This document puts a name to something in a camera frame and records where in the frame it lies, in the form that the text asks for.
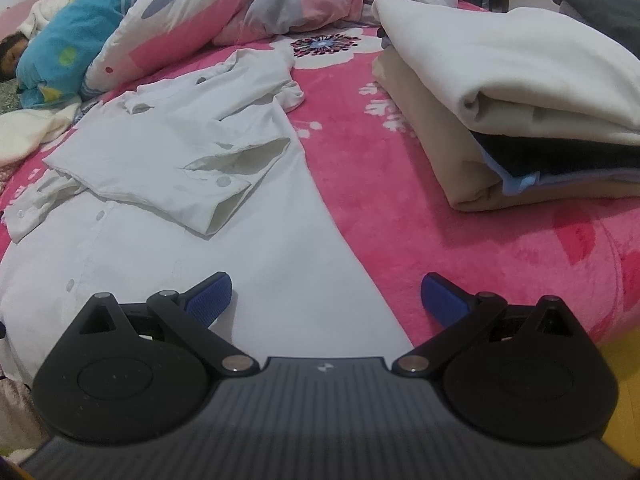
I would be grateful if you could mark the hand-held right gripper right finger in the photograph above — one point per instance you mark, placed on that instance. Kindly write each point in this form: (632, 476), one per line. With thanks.
(442, 300)

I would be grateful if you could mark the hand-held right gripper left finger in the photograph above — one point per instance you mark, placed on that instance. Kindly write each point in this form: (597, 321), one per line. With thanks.
(210, 300)

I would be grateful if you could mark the white shirt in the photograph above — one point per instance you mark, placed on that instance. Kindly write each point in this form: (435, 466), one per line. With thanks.
(200, 135)

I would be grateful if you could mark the pink floral blanket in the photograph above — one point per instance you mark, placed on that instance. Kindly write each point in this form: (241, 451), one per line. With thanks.
(400, 210)

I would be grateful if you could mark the light blue folded garment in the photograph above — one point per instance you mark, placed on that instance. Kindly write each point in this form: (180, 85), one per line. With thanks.
(520, 182)

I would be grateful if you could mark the navy folded garment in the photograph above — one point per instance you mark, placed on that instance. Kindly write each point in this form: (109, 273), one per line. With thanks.
(550, 157)

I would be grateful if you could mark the cream folded garment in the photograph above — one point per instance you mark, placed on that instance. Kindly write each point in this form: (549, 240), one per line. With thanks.
(500, 60)

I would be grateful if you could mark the cream fleece blanket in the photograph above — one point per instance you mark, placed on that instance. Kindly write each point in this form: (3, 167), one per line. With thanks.
(25, 130)

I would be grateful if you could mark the grey patterned pillow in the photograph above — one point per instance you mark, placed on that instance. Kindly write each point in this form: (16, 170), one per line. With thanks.
(7, 100)

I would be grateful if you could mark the sleeping person in blue blanket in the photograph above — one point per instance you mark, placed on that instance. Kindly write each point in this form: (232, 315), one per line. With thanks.
(65, 35)

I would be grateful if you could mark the pink white printed duvet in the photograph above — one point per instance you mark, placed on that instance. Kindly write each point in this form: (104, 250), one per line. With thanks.
(280, 0)

